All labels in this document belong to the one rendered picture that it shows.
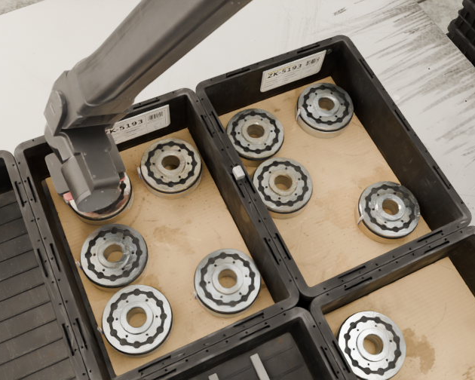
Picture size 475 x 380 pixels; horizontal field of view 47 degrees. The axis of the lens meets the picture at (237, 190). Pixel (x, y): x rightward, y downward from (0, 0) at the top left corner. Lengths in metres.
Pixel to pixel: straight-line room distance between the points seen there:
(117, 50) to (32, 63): 0.74
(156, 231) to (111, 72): 0.39
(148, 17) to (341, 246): 0.55
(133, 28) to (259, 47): 0.77
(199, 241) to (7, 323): 0.31
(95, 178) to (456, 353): 0.60
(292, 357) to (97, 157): 0.42
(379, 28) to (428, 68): 0.15
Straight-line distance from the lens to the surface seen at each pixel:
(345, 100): 1.02
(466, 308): 0.96
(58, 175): 0.82
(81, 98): 0.62
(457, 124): 1.28
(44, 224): 0.83
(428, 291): 0.94
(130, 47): 0.54
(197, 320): 0.86
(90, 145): 0.69
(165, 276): 0.88
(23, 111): 1.22
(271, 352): 0.86
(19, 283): 0.92
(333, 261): 0.91
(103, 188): 0.68
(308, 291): 0.78
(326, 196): 0.95
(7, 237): 0.95
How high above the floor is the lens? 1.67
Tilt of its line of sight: 64 degrees down
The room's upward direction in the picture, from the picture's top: 8 degrees clockwise
